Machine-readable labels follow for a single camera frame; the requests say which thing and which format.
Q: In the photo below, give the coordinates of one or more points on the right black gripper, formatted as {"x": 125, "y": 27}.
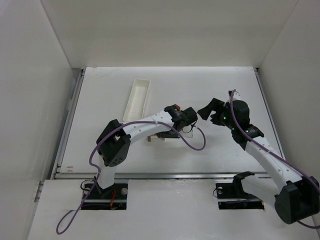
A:
{"x": 216, "y": 115}

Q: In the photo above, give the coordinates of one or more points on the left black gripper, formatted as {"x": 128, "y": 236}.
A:
{"x": 169, "y": 133}

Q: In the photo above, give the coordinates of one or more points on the orange arch wood block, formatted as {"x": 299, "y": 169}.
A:
{"x": 153, "y": 136}

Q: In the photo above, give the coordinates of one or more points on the white plastic tray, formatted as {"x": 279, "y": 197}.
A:
{"x": 137, "y": 100}

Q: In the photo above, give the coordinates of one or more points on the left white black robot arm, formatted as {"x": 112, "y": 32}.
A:
{"x": 115, "y": 140}

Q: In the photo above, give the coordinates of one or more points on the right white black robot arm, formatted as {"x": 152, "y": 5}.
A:
{"x": 294, "y": 195}

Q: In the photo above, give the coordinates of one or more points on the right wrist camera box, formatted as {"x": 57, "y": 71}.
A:
{"x": 236, "y": 96}

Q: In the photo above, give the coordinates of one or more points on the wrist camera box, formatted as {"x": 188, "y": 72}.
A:
{"x": 236, "y": 96}
{"x": 188, "y": 132}

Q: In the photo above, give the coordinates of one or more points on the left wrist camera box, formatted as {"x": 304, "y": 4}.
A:
{"x": 188, "y": 132}

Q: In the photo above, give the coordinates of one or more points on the front aluminium rail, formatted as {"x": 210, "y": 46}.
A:
{"x": 148, "y": 176}

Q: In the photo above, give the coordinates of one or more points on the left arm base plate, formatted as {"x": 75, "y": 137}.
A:
{"x": 113, "y": 198}

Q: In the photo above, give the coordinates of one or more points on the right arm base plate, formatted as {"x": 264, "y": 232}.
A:
{"x": 229, "y": 199}

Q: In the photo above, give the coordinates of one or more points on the left aluminium rail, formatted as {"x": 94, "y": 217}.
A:
{"x": 66, "y": 122}

